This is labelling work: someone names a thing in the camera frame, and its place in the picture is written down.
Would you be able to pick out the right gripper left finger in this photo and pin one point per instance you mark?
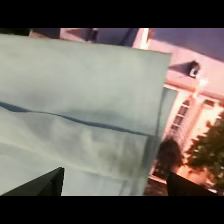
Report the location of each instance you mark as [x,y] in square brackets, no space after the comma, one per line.
[43,185]

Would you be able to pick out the pale green shirt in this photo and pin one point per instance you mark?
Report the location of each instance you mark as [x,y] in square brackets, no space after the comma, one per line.
[80,110]

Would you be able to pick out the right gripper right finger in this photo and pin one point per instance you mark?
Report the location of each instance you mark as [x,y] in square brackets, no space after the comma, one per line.
[185,187]

